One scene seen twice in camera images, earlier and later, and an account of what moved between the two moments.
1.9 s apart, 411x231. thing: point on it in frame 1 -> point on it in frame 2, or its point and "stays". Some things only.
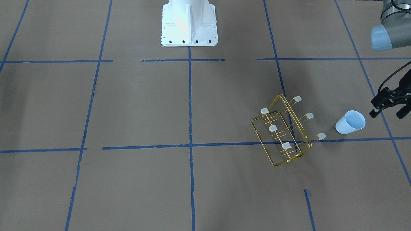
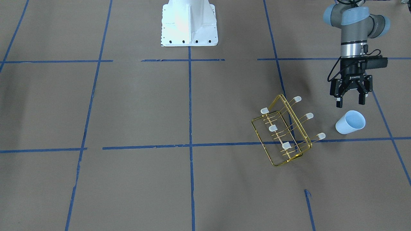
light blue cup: x=351 y=121 stays
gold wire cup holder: x=282 y=132 stays
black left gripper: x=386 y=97 -> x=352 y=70
